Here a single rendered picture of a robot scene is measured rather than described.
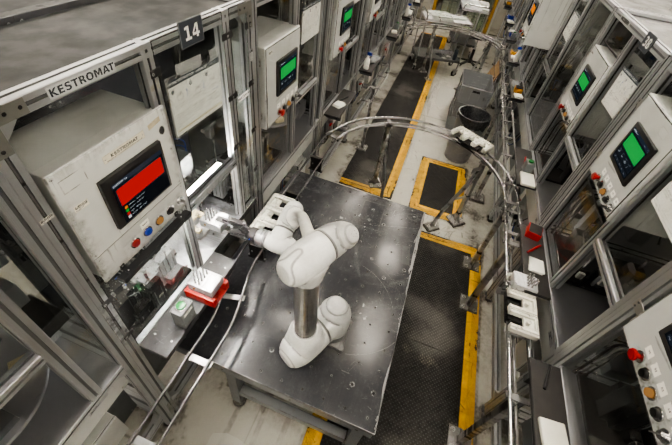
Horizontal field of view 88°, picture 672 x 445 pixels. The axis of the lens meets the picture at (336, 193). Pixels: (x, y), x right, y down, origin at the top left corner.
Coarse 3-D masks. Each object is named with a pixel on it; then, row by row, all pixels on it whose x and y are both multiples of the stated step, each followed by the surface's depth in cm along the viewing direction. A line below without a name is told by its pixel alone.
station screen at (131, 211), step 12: (156, 156) 116; (144, 168) 112; (120, 180) 104; (156, 180) 120; (168, 180) 126; (144, 192) 116; (156, 192) 122; (120, 204) 107; (132, 204) 112; (144, 204) 118; (132, 216) 114
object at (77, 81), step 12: (252, 48) 158; (252, 60) 161; (84, 72) 86; (96, 72) 90; (108, 72) 93; (60, 84) 82; (72, 84) 85; (84, 84) 87; (48, 96) 80; (48, 216) 90
